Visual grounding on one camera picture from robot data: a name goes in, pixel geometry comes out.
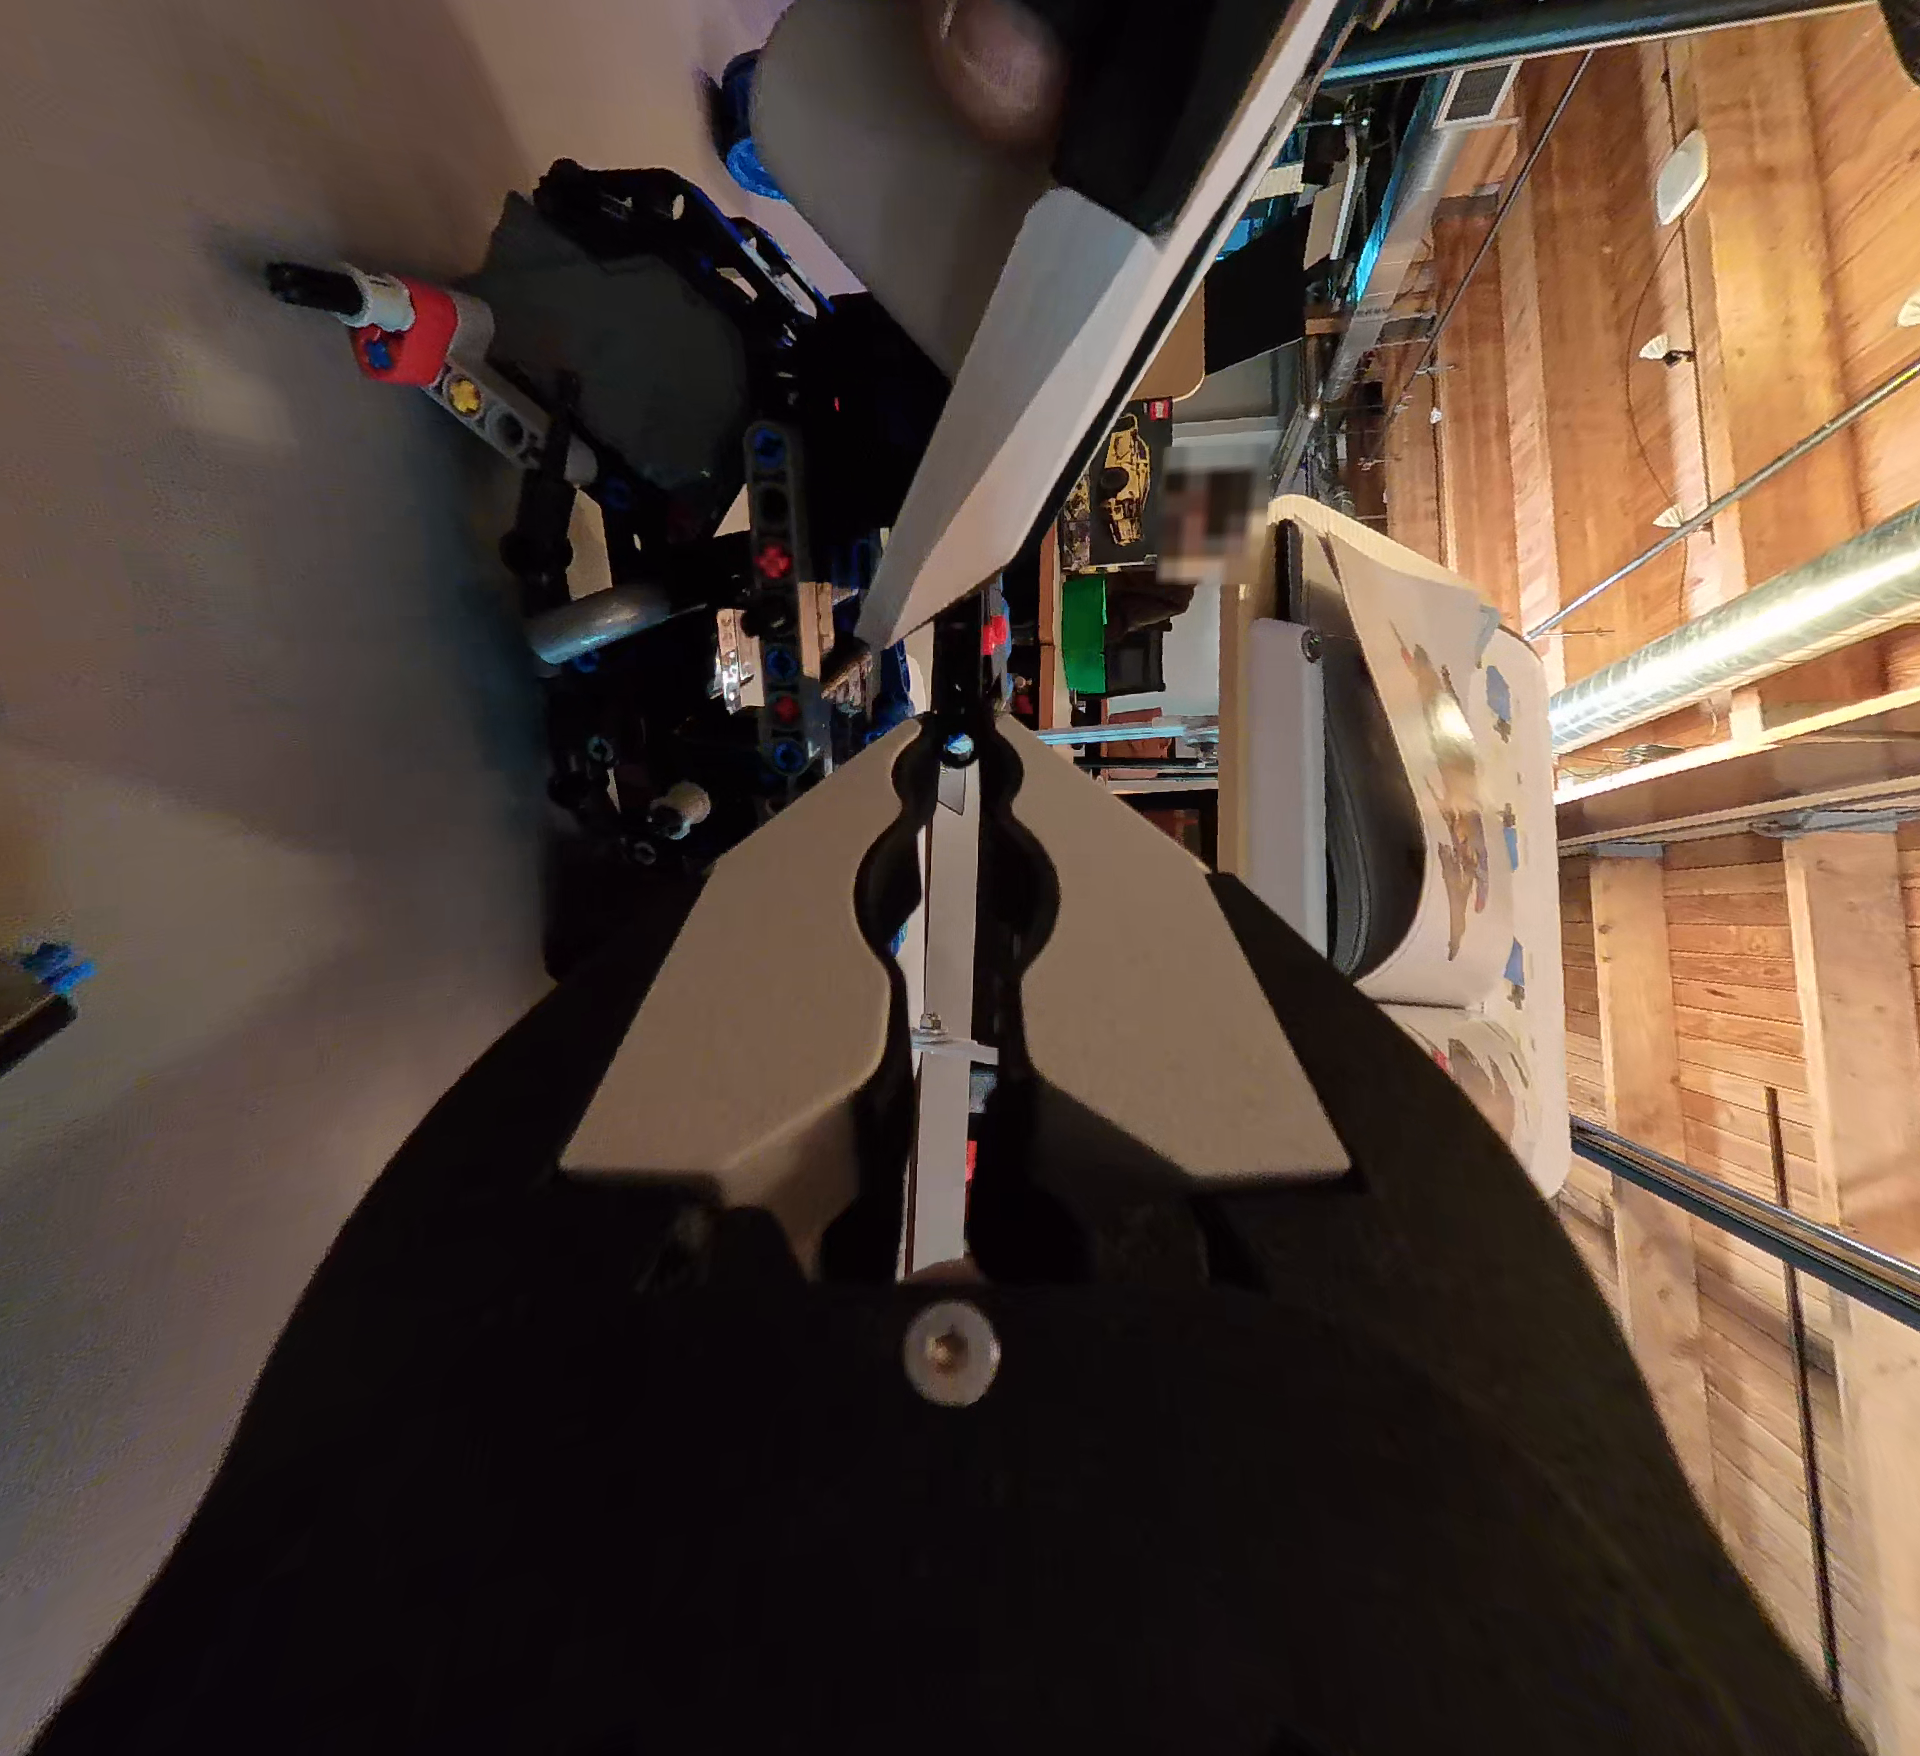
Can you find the white ceiling lamp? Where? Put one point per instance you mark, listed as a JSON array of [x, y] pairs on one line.
[[1683, 177]]

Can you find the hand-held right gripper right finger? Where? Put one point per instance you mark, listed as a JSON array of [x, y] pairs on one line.
[[1185, 1021]]

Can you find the open instruction booklet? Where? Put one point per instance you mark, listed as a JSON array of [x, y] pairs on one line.
[[1471, 767]]

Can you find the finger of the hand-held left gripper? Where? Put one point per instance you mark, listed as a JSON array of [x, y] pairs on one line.
[[1022, 405]]

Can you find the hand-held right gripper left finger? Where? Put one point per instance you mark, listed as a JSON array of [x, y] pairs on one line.
[[751, 1007]]

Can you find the blue and black toy car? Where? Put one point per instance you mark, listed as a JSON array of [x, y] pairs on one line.
[[629, 330]]

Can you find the black toy set box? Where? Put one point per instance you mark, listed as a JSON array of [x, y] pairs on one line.
[[1118, 496]]

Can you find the black and blue toy piece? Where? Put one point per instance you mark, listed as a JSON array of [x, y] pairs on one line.
[[30, 1014]]

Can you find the black metal bar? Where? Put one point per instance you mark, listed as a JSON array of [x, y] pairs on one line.
[[1575, 12]]

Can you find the grey desk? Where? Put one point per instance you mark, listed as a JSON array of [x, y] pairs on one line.
[[225, 737]]

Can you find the green container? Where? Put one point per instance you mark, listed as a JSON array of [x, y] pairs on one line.
[[1083, 639]]

